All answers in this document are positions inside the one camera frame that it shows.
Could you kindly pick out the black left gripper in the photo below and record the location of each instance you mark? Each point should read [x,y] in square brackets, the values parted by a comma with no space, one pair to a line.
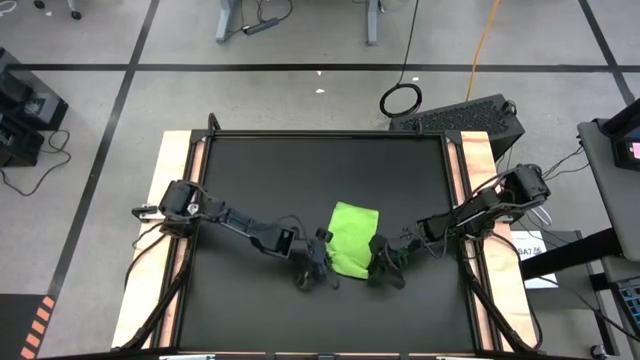
[315,260]

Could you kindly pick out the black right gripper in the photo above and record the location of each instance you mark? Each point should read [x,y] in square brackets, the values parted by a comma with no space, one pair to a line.
[400,247]

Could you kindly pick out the green microfiber towel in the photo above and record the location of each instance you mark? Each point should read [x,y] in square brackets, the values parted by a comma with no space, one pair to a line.
[352,235]

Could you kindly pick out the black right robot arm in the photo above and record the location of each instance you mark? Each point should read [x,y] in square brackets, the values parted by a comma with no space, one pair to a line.
[525,185]

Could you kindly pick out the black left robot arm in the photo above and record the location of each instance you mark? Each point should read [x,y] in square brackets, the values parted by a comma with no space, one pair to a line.
[240,222]

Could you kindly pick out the white paper sheet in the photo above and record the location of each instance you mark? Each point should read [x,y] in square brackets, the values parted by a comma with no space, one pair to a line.
[530,240]

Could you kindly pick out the black perforated computer tower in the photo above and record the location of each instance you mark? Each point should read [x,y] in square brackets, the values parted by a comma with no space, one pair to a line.
[460,120]

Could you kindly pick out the black side table leg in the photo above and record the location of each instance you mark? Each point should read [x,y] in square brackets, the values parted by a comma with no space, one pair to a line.
[570,255]

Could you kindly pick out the grey desk leg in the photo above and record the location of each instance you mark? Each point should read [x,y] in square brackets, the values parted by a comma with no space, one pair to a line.
[372,22]
[225,22]

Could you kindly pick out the black power strip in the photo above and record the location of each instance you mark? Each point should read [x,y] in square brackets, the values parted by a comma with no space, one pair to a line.
[260,26]

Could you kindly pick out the grey side table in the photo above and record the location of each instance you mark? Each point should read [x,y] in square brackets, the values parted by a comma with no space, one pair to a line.
[610,190]

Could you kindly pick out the keyboard with coloured keys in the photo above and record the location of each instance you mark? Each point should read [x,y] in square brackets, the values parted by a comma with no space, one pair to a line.
[631,305]

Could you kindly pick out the black monitor pink screen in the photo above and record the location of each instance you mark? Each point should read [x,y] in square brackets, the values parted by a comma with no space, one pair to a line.
[625,150]

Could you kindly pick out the black equipment box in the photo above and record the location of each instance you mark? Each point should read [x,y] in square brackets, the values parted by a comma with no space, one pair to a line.
[35,100]
[20,145]

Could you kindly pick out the black chair caster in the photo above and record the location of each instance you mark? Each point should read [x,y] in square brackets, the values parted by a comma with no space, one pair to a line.
[75,15]
[39,4]

